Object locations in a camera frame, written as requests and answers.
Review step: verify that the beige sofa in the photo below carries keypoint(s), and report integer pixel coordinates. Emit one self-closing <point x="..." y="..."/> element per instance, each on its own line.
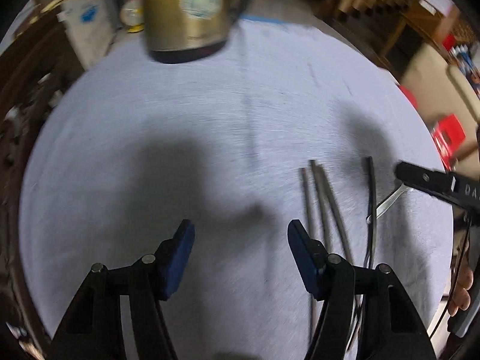
<point x="440" y="89"/>

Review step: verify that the white cardboard box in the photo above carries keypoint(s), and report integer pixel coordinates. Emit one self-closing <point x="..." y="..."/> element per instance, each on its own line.
<point x="88" y="29"/>

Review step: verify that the gold electric kettle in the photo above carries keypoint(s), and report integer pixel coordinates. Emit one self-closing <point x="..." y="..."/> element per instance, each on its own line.
<point x="180" y="31"/>

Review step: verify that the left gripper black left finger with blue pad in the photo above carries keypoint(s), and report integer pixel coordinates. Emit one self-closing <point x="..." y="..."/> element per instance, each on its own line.
<point x="91" y="327"/>

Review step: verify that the light blue table cloth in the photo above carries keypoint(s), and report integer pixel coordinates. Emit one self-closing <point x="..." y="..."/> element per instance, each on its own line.
<point x="136" y="146"/>

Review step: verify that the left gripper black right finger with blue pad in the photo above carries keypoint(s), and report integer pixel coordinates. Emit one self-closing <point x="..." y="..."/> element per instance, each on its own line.
<point x="391" y="328"/>

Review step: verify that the white plastic spoon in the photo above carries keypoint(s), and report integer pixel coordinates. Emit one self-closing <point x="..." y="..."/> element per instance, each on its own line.
<point x="386" y="204"/>

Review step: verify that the person's right hand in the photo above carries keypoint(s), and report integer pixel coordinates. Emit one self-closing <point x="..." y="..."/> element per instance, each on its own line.
<point x="460" y="298"/>

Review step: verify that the red plastic stool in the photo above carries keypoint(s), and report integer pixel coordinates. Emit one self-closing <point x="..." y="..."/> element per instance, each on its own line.
<point x="448" y="136"/>

